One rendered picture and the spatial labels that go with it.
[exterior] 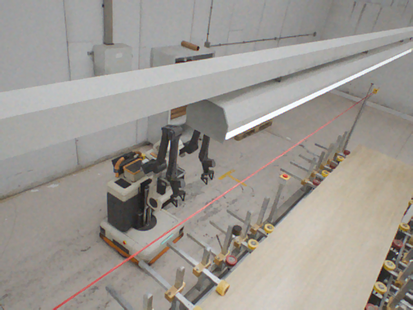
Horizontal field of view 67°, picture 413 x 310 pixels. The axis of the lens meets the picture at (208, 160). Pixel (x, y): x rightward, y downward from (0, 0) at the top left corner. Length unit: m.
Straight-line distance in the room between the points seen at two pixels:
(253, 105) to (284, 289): 1.69
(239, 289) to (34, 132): 1.90
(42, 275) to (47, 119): 3.04
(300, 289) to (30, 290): 2.29
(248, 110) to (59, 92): 0.43
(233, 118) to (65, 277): 2.86
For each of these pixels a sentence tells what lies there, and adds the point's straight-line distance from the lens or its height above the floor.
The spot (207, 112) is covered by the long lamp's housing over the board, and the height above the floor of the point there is 2.36.
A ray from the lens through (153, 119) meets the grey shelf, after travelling 4.89.
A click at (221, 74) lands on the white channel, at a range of 0.62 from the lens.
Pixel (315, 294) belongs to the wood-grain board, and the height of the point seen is 0.90.
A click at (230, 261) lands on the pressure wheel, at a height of 0.91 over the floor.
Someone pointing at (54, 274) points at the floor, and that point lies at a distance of 3.40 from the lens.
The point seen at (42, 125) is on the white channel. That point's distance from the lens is 0.42.
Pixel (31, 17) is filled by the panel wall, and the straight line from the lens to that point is 3.71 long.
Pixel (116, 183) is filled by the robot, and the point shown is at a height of 0.81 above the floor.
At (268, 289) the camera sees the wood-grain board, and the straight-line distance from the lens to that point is 2.24.
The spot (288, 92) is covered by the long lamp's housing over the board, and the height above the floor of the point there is 2.36.
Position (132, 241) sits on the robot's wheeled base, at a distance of 3.18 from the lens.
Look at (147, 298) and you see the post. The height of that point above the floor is 1.14.
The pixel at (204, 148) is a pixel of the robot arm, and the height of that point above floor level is 1.31.
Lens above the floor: 2.63
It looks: 32 degrees down
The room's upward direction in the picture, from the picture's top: 10 degrees clockwise
